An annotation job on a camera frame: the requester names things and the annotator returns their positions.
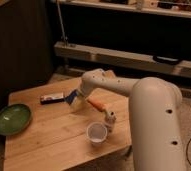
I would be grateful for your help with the small white bottle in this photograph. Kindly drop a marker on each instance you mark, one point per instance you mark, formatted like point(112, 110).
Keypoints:
point(110, 120)

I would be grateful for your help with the orange carrot toy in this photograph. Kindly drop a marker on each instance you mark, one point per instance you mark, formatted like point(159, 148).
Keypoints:
point(99, 106)

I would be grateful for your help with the black handle on beam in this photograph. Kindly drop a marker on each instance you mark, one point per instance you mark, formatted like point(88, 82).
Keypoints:
point(168, 61)

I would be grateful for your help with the wooden shelf beam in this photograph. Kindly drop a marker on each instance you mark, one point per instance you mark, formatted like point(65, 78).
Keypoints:
point(121, 58)

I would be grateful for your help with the clear plastic cup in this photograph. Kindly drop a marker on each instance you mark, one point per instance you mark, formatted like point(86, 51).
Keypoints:
point(96, 133)

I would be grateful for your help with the translucent gripper body blue part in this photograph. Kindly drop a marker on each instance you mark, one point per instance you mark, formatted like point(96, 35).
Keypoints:
point(75, 99)

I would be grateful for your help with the upper wooden shelf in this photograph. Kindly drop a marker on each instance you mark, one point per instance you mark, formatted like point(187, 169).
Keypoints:
point(137, 6)

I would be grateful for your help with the metal pole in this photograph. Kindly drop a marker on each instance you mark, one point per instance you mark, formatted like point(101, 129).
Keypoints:
point(64, 38)

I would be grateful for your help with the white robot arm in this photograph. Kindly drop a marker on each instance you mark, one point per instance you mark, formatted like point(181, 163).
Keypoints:
point(154, 125)

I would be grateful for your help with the black white board eraser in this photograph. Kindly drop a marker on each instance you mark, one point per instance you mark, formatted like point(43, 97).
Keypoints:
point(51, 98)

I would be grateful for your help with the green bowl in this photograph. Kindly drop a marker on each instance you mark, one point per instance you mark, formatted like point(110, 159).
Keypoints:
point(14, 119)

